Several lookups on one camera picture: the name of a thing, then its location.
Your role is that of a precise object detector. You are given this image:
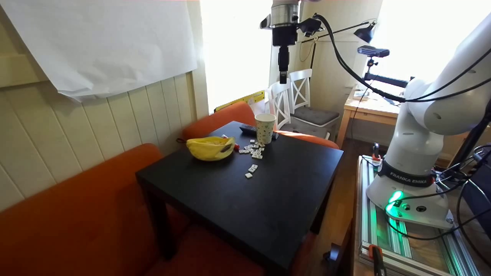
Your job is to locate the patterned paper cup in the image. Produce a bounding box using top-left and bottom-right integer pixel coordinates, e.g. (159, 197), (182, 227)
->
(255, 113), (277, 145)

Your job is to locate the heap of white letter tiles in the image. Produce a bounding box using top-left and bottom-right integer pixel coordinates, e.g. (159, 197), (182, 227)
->
(238, 141), (266, 160)

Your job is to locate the window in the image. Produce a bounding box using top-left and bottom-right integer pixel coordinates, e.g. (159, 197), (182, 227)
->
(362, 0), (491, 87)
(199, 0), (274, 114)

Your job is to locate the pair of white chairs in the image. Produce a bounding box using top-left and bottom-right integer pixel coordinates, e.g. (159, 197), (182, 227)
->
(266, 69), (341, 141)

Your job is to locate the yellow spirit level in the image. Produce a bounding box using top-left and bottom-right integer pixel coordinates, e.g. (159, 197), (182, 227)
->
(214, 90), (266, 113)

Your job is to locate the black desk lamp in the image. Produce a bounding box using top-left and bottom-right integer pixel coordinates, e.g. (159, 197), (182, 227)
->
(300, 19), (378, 44)

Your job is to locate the black remote control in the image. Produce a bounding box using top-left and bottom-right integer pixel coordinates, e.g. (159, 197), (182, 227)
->
(239, 124), (279, 140)

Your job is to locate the wooden desk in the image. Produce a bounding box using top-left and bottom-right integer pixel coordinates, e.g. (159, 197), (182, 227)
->
(336, 85), (491, 161)

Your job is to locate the yellow banana-shaped pouch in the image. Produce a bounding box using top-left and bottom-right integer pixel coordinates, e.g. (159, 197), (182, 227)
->
(186, 136), (236, 162)

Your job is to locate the white paper sheet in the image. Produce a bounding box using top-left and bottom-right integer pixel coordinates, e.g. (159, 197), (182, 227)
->
(0, 0), (198, 103)

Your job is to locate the orange clamp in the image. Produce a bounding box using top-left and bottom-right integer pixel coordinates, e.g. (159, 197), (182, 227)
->
(367, 244), (387, 276)

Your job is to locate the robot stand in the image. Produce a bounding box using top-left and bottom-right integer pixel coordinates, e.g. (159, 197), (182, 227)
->
(352, 154), (491, 276)

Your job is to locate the orange sofa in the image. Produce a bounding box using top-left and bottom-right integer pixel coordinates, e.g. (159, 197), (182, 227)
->
(0, 101), (340, 276)

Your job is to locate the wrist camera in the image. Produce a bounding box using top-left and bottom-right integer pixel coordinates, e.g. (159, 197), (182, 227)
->
(299, 18), (323, 38)

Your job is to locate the camera on mount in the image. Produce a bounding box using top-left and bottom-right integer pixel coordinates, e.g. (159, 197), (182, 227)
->
(357, 45), (415, 89)

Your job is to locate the black cable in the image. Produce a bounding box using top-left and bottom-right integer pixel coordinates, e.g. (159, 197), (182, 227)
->
(384, 177), (491, 266)

